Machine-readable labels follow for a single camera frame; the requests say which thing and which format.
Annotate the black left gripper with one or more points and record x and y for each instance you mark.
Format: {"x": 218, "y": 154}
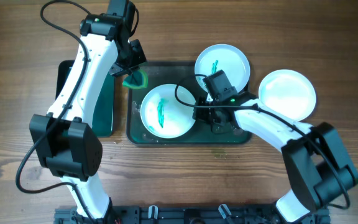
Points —
{"x": 128, "y": 66}

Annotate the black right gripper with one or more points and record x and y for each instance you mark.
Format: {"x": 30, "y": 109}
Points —
{"x": 204, "y": 112}

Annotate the green yellow sponge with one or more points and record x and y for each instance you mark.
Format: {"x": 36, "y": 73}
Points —
{"x": 136, "y": 80}

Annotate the white plate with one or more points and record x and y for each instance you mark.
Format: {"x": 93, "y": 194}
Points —
{"x": 227, "y": 58}
{"x": 163, "y": 115}

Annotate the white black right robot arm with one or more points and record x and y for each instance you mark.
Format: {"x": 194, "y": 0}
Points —
{"x": 318, "y": 165}

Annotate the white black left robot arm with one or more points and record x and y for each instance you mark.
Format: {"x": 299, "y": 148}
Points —
{"x": 64, "y": 140}

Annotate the grey serving tray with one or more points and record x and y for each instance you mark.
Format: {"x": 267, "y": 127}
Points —
{"x": 171, "y": 72}

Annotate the black water tray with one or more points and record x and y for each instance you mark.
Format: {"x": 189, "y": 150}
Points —
{"x": 103, "y": 117}

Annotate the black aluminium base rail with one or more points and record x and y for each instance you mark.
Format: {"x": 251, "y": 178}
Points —
{"x": 259, "y": 213}

